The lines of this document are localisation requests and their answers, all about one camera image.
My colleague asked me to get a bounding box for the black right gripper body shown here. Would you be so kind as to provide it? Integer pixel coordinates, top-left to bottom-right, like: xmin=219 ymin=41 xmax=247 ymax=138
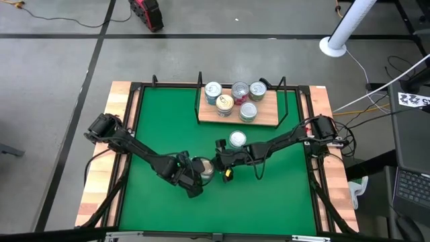
xmin=221 ymin=145 xmax=257 ymax=171

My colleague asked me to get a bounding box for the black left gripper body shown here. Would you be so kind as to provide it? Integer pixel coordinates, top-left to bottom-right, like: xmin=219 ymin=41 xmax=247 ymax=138
xmin=177 ymin=155 xmax=198 ymax=186

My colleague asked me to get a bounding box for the green table mat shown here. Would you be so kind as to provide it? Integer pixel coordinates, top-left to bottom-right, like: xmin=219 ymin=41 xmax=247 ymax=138
xmin=118 ymin=86 xmax=318 ymax=236

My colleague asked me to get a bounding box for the white green plastic object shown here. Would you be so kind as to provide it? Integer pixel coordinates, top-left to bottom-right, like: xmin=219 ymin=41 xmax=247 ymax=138
xmin=347 ymin=175 xmax=370 ymax=210

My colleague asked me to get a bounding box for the red and black device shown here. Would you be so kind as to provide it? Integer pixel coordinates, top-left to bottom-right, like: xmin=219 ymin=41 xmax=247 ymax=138
xmin=128 ymin=0 xmax=165 ymax=33

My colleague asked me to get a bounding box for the black power strip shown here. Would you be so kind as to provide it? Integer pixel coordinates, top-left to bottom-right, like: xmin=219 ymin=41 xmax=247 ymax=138
xmin=365 ymin=82 xmax=390 ymax=92

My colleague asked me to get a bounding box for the white tower fan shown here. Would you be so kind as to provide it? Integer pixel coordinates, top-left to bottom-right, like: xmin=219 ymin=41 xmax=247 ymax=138
xmin=318 ymin=0 xmax=379 ymax=58

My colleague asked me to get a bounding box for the laptop computer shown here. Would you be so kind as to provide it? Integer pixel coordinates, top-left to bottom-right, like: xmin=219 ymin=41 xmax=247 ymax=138
xmin=388 ymin=79 xmax=430 ymax=219

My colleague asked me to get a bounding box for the dark laptop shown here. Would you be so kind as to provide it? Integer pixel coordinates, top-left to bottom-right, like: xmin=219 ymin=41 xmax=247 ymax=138
xmin=392 ymin=166 xmax=430 ymax=218

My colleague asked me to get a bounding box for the grey furniture foot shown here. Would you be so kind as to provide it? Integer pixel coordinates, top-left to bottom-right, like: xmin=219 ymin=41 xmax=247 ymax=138
xmin=0 ymin=143 xmax=26 ymax=157

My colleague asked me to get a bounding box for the white printed tag sheet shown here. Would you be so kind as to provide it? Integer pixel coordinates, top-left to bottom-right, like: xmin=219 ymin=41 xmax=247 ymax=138
xmin=398 ymin=91 xmax=430 ymax=109

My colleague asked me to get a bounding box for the black office chair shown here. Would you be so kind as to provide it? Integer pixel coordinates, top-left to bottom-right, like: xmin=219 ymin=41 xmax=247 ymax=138
xmin=394 ymin=214 xmax=429 ymax=242

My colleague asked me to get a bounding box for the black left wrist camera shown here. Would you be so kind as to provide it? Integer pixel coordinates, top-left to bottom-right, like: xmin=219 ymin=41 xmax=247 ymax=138
xmin=181 ymin=177 xmax=205 ymax=199

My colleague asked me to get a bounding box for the wooden shelf with black frame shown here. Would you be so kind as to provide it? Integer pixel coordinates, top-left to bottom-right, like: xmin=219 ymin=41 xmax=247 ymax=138
xmin=196 ymin=71 xmax=292 ymax=128

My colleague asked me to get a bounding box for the black metal table frame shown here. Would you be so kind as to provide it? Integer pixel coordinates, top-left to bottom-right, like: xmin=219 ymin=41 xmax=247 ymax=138
xmin=75 ymin=74 xmax=359 ymax=242

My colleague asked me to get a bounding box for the black cable bundle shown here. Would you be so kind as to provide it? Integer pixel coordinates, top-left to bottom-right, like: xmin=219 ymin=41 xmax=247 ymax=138
xmin=331 ymin=116 xmax=357 ymax=159

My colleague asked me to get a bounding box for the yellow floor cable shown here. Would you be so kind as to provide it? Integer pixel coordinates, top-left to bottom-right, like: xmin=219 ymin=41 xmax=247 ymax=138
xmin=332 ymin=103 xmax=392 ymax=117

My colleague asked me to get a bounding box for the black floor cable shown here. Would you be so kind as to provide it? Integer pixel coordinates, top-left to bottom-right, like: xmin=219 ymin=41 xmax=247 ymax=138
xmin=19 ymin=5 xmax=134 ymax=29

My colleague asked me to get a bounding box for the thick white cable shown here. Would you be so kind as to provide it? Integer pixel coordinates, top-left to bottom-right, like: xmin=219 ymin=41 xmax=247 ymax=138
xmin=332 ymin=53 xmax=430 ymax=114

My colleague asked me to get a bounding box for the black desk leg frame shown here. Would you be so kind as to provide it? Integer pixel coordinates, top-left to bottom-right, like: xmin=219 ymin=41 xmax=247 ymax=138
xmin=394 ymin=0 xmax=430 ymax=58

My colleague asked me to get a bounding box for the yellow cable plug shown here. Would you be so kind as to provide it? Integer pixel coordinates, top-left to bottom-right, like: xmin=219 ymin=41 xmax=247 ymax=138
xmin=0 ymin=0 xmax=26 ymax=9

